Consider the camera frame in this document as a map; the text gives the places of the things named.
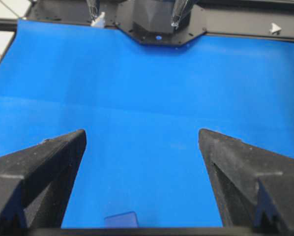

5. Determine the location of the blue block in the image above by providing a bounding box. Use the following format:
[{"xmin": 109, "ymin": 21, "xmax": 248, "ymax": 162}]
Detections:
[{"xmin": 104, "ymin": 211, "xmax": 139, "ymax": 228}]

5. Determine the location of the black aluminium frame rail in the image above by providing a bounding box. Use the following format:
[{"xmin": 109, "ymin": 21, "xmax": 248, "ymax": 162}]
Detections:
[{"xmin": 0, "ymin": 16, "xmax": 294, "ymax": 41}]

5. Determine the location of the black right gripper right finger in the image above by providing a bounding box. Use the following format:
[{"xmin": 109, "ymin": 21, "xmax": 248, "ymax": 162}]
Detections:
[{"xmin": 198, "ymin": 129, "xmax": 294, "ymax": 236}]

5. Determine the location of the blue table mat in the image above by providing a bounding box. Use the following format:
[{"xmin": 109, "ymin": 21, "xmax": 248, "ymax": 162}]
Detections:
[{"xmin": 0, "ymin": 21, "xmax": 294, "ymax": 228}]

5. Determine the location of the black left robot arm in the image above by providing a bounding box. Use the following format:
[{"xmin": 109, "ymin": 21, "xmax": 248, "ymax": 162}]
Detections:
[{"xmin": 115, "ymin": 0, "xmax": 196, "ymax": 34}]

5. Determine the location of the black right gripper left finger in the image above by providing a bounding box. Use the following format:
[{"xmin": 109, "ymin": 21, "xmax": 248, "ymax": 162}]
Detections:
[{"xmin": 0, "ymin": 129, "xmax": 86, "ymax": 236}]

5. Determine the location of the small white triangular bracket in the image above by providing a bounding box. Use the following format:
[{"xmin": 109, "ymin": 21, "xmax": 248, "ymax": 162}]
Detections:
[{"xmin": 269, "ymin": 23, "xmax": 282, "ymax": 35}]

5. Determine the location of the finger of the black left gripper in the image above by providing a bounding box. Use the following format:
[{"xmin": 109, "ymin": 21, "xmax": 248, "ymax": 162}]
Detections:
[
  {"xmin": 171, "ymin": 0, "xmax": 194, "ymax": 27},
  {"xmin": 86, "ymin": 0, "xmax": 100, "ymax": 20}
]

